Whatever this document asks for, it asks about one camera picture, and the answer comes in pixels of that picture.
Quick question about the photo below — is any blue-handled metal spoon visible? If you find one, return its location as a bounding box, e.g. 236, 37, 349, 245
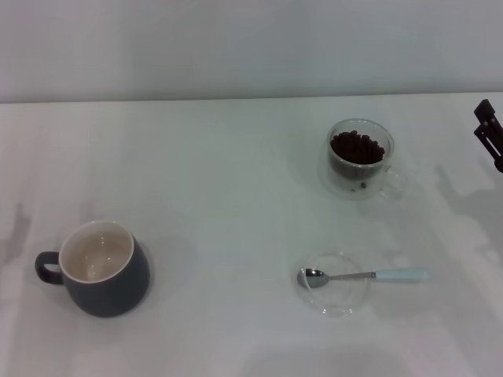
296, 266, 430, 290

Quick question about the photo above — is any dark grey ceramic mug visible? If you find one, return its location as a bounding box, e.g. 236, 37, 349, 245
34, 220, 151, 318

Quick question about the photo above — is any coffee bean pile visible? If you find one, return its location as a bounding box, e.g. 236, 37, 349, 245
329, 130, 386, 165

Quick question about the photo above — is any double-walled glass cup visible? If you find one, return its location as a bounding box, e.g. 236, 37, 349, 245
317, 119, 406, 202

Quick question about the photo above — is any clear glass saucer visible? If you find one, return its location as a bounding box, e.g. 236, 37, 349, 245
293, 251, 373, 318

